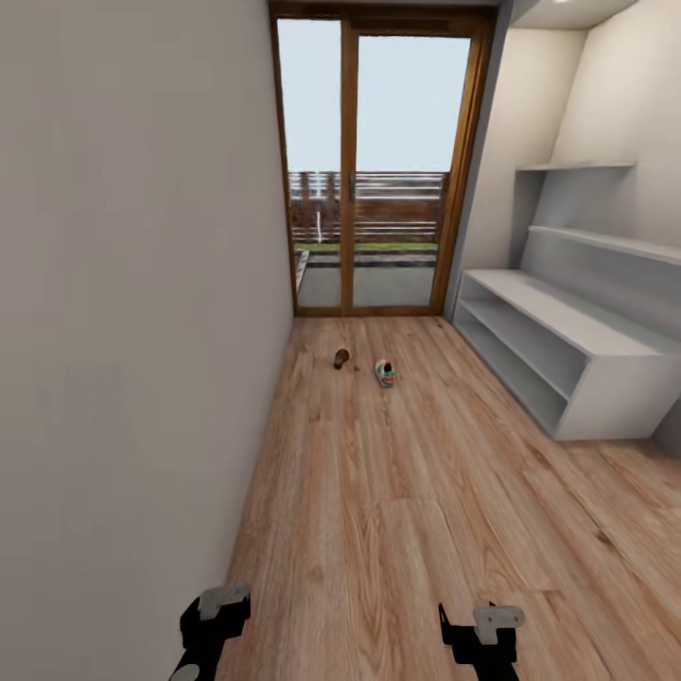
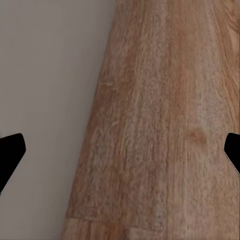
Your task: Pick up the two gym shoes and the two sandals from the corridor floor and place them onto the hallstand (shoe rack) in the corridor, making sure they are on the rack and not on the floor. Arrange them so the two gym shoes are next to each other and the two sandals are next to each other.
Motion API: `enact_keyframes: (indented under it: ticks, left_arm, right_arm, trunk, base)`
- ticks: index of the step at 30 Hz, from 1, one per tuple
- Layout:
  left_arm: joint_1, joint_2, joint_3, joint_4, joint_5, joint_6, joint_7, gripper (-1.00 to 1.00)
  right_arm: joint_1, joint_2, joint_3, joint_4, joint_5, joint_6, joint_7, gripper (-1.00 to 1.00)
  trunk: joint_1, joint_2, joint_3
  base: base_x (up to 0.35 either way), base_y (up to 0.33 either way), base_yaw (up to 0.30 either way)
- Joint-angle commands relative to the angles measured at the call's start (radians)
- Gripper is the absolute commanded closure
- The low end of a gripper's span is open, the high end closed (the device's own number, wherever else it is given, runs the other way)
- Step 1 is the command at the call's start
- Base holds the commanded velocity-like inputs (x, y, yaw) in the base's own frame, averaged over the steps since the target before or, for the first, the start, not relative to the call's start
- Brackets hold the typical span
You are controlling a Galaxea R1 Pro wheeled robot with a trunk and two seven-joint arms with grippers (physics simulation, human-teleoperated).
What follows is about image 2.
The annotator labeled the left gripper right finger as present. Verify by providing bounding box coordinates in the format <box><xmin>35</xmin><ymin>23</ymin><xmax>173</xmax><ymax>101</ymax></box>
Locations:
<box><xmin>224</xmin><ymin>132</ymin><xmax>240</xmax><ymax>173</ymax></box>

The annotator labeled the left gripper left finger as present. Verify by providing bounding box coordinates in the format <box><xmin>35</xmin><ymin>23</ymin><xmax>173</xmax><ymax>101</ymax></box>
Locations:
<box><xmin>0</xmin><ymin>133</ymin><xmax>26</xmax><ymax>193</ymax></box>

